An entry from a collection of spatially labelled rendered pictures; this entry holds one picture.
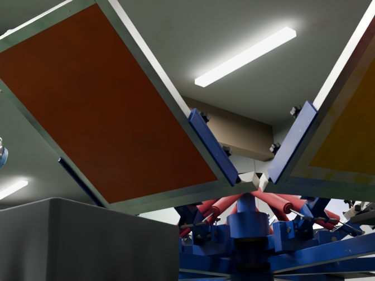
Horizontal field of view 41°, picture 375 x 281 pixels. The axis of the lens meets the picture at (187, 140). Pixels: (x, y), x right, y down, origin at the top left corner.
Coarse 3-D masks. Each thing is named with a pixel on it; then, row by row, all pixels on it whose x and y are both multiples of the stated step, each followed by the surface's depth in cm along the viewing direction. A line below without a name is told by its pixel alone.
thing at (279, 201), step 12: (252, 192) 220; (264, 192) 212; (204, 204) 215; (216, 204) 202; (228, 204) 207; (276, 204) 202; (288, 204) 198; (300, 204) 208; (204, 216) 243; (216, 216) 201; (276, 216) 253; (336, 216) 225; (336, 228) 237
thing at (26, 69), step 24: (24, 48) 155; (0, 72) 165; (24, 72) 162; (48, 72) 159; (24, 96) 170; (48, 96) 167; (72, 96) 163; (48, 120) 175; (72, 120) 171; (96, 120) 168; (72, 144) 179; (96, 144) 176; (120, 144) 172; (96, 168) 185; (120, 168) 181; (120, 192) 190; (144, 192) 186
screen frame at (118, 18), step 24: (72, 0) 139; (96, 0) 136; (24, 24) 152; (48, 24) 147; (120, 24) 140; (0, 48) 158; (144, 48) 145; (168, 96) 152; (72, 168) 189; (216, 168) 167; (96, 192) 194; (168, 192) 182; (192, 192) 179
